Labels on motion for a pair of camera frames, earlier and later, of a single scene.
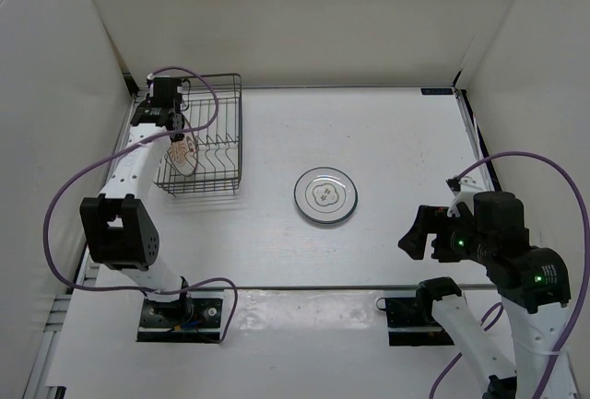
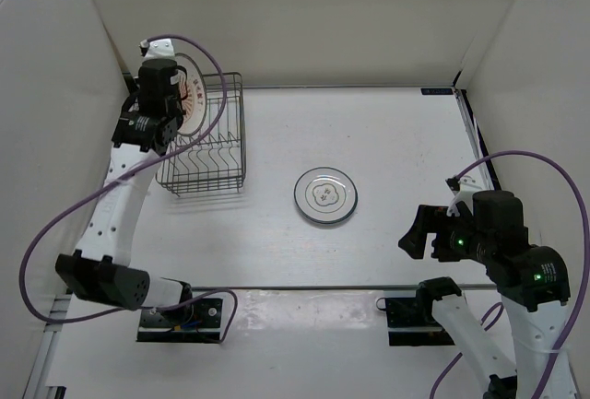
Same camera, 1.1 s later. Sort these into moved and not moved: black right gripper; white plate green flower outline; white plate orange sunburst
Moved: white plate orange sunburst
Not moved: white plate green flower outline; black right gripper
